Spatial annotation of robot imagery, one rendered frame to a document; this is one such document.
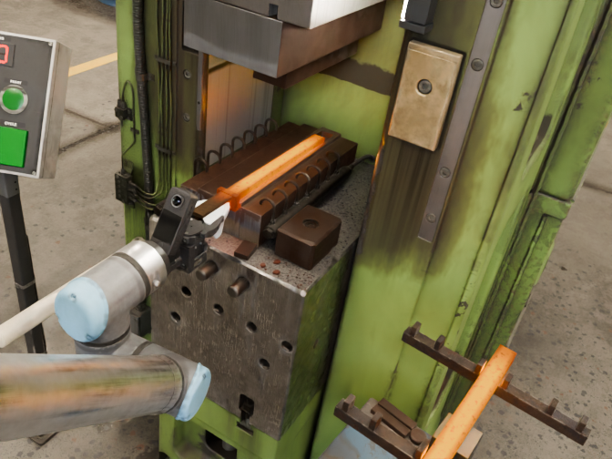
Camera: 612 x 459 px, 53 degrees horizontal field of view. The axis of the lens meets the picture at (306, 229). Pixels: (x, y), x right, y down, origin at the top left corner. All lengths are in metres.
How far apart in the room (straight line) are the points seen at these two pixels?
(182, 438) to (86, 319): 0.90
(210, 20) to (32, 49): 0.43
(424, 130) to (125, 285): 0.56
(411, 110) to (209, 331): 0.64
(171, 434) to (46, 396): 1.10
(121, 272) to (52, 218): 1.96
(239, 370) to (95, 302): 0.50
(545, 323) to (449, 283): 1.57
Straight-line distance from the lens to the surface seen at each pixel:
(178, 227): 1.05
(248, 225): 1.21
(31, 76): 1.38
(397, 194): 1.18
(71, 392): 0.72
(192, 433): 1.78
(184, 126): 1.43
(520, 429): 2.33
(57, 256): 2.71
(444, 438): 0.91
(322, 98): 1.59
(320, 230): 1.19
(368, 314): 1.36
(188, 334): 1.42
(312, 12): 0.99
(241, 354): 1.34
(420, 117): 1.09
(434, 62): 1.05
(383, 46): 1.48
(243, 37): 1.07
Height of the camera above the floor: 1.65
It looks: 35 degrees down
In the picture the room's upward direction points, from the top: 9 degrees clockwise
